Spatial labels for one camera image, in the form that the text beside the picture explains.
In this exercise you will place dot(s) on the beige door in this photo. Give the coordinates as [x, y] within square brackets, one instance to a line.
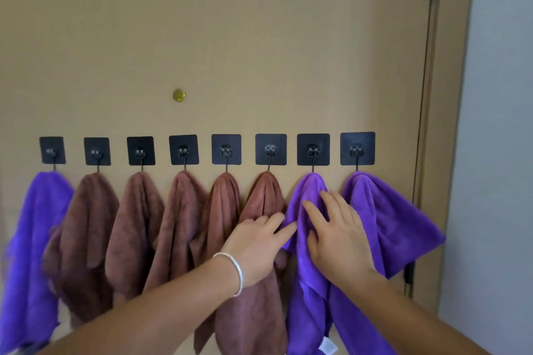
[208, 34]

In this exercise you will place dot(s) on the person's right middle finger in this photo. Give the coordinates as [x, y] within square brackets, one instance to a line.
[333, 205]

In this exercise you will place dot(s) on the person's left forearm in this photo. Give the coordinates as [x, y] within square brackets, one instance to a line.
[158, 317]

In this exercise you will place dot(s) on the person's right hand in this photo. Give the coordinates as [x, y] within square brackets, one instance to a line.
[343, 242]

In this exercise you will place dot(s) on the purple towel with white tag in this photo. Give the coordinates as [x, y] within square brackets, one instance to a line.
[306, 304]

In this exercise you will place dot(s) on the row of black adhesive hooks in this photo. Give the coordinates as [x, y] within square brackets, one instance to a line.
[227, 149]

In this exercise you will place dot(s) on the person's left hand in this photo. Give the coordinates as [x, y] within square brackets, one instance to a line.
[254, 248]

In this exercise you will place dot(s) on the person's right forearm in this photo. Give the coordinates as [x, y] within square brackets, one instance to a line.
[399, 317]

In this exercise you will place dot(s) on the purple microfiber towel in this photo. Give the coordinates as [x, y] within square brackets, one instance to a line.
[399, 225]
[31, 250]

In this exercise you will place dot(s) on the beige door frame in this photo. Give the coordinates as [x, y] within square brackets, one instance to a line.
[447, 117]

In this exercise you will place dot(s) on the brown microfiber towel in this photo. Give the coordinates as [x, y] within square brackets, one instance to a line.
[218, 213]
[85, 238]
[250, 317]
[133, 234]
[177, 225]

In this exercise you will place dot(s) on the person's left middle finger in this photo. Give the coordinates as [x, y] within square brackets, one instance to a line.
[276, 220]

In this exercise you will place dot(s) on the person's right thumb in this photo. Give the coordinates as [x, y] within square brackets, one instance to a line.
[312, 243]

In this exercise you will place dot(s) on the gold door peephole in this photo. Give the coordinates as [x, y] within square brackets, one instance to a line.
[179, 95]

